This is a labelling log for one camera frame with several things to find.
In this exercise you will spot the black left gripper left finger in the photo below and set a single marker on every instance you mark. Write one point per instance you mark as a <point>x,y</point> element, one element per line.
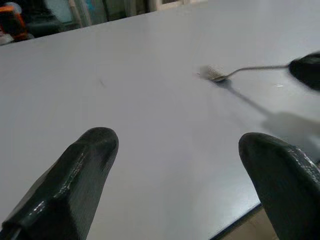
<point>65,195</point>

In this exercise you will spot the orange and black object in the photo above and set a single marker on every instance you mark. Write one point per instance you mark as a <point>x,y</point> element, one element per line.
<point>12,22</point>

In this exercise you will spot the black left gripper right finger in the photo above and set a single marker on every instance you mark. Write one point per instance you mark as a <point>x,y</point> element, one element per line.
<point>287,190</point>

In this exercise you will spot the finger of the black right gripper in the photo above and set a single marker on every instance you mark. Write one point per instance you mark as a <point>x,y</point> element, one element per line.
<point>307,70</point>

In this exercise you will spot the silver fork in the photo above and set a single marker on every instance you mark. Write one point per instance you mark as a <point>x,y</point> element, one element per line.
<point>262,67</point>

